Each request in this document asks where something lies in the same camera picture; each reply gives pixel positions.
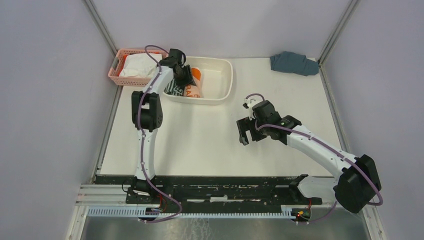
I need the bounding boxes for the orange and cream cloth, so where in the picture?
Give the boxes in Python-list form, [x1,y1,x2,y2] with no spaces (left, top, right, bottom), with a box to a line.
[183,67,202,98]

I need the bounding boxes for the green white striped towel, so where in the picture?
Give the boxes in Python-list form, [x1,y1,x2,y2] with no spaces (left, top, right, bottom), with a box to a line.
[164,79,185,97]

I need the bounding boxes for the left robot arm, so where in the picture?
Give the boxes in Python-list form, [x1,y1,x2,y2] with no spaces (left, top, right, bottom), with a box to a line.
[129,48,196,204]

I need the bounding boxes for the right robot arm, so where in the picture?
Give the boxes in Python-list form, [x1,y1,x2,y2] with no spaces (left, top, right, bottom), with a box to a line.
[236,97,384,214]

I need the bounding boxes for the white plastic tub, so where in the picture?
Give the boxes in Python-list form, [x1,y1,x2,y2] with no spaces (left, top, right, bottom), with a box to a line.
[163,56,233,106]

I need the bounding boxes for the white cloth in basket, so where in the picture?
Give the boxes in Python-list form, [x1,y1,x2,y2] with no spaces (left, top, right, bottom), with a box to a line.
[119,53,163,79]

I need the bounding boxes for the blue-grey folded cloth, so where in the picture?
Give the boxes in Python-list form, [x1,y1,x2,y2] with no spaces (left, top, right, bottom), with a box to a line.
[269,51,319,77]

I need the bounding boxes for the pink plastic basket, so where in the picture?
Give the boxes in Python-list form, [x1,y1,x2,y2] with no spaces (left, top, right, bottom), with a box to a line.
[108,48,168,87]

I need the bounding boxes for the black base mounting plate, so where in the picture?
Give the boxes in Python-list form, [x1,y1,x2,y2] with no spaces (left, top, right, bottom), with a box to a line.
[94,175,323,215]

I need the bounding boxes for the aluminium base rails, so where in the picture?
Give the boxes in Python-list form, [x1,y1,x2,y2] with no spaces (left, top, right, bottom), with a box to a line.
[75,184,376,209]

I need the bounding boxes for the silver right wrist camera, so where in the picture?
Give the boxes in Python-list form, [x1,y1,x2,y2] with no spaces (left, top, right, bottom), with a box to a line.
[242,98,257,109]

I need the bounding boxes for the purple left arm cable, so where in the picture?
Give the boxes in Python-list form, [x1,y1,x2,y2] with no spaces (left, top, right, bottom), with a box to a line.
[136,44,184,224]

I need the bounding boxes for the aluminium frame post left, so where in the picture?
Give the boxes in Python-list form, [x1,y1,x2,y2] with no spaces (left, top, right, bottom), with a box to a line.
[82,0,118,56]

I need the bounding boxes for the aluminium frame post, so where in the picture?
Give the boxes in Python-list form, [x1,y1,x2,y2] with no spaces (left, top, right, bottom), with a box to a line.
[82,0,118,56]
[317,0,362,88]

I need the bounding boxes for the aluminium frame post right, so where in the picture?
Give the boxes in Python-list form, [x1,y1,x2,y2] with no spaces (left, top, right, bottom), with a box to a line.
[317,0,362,88]

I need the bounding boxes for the white slotted cable duct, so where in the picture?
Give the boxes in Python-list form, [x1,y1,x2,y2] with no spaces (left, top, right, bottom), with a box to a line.
[87,206,295,220]

